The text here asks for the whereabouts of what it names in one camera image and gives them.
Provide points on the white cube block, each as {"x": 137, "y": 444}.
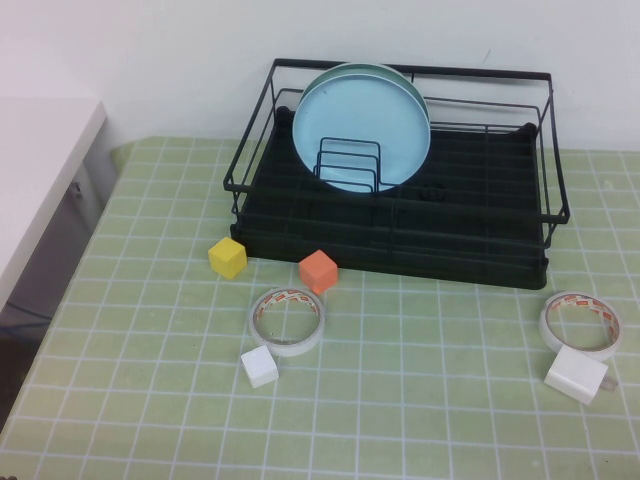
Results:
{"x": 260, "y": 367}

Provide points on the light blue round plate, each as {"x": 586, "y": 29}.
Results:
{"x": 350, "y": 125}

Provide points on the black plastic drip tray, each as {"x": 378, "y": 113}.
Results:
{"x": 450, "y": 260}

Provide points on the white tape roll orange print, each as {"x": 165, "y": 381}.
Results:
{"x": 287, "y": 350}
{"x": 546, "y": 332}

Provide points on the white cabinet with grey side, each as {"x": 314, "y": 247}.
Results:
{"x": 30, "y": 175}

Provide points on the white plug charger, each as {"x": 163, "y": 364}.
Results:
{"x": 575, "y": 377}

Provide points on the orange cube block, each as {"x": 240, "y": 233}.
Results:
{"x": 317, "y": 270}

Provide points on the pale green round plate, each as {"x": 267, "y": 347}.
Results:
{"x": 365, "y": 68}

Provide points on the small metal cabinet latch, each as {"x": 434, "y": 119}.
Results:
{"x": 77, "y": 189}

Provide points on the green checked tablecloth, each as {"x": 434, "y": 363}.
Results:
{"x": 400, "y": 375}

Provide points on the yellow cube block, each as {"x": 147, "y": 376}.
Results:
{"x": 227, "y": 257}

